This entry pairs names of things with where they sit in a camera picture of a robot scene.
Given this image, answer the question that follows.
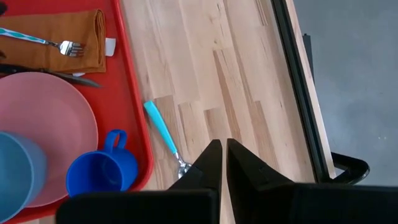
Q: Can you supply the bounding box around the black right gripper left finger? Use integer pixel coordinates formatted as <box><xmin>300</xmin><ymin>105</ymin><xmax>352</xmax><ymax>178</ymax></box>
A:
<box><xmin>169</xmin><ymin>139</ymin><xmax>223</xmax><ymax>224</ymax></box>

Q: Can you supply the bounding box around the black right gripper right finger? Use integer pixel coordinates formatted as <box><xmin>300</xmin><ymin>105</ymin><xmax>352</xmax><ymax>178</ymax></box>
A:
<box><xmin>226</xmin><ymin>138</ymin><xmax>296</xmax><ymax>224</ymax></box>

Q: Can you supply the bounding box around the spoon with teal handle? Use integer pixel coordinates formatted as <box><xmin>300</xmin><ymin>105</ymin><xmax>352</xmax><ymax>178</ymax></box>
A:
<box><xmin>143</xmin><ymin>100</ymin><xmax>193</xmax><ymax>179</ymax></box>

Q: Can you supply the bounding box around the blue mug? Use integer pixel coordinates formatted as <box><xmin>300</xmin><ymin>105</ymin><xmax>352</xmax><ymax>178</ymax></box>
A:
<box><xmin>65</xmin><ymin>129</ymin><xmax>139</xmax><ymax>198</ymax></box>

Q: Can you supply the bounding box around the pink plate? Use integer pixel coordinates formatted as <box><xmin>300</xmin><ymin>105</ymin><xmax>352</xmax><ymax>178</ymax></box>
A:
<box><xmin>0</xmin><ymin>72</ymin><xmax>100</xmax><ymax>208</ymax></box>

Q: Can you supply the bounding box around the brown cloth napkin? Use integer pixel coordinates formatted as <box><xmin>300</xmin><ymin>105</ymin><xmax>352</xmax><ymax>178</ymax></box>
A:
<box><xmin>0</xmin><ymin>9</ymin><xmax>116</xmax><ymax>75</ymax></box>

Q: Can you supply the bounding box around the fork with patterned teal handle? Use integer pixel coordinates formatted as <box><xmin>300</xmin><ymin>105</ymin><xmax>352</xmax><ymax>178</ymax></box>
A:
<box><xmin>0</xmin><ymin>27</ymin><xmax>85</xmax><ymax>58</ymax></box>

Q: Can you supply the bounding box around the blue bowl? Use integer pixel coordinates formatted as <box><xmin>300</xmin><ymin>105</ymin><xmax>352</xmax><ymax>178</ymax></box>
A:
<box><xmin>0</xmin><ymin>131</ymin><xmax>48</xmax><ymax>223</ymax></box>

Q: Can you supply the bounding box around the red plastic tray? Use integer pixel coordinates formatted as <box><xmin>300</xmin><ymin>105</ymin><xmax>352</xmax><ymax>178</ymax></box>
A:
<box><xmin>0</xmin><ymin>0</ymin><xmax>155</xmax><ymax>224</ymax></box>

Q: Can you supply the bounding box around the black table clamp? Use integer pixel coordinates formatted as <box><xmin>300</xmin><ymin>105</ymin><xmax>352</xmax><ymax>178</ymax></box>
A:
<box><xmin>329</xmin><ymin>151</ymin><xmax>371</xmax><ymax>185</ymax></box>

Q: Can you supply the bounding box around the black aluminium table frame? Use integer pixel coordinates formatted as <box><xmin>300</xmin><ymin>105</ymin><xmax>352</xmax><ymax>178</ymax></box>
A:
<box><xmin>271</xmin><ymin>0</ymin><xmax>330</xmax><ymax>184</ymax></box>

